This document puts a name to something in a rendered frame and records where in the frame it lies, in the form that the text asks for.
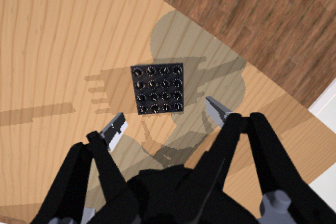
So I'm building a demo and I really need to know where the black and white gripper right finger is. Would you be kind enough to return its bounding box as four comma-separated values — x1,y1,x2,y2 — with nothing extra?
170,96,336,224

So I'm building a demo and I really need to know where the black knob box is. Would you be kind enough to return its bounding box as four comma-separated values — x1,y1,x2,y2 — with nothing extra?
130,63,183,115

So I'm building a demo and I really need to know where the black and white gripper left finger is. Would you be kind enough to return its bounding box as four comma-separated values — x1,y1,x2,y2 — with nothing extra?
30,112,144,224

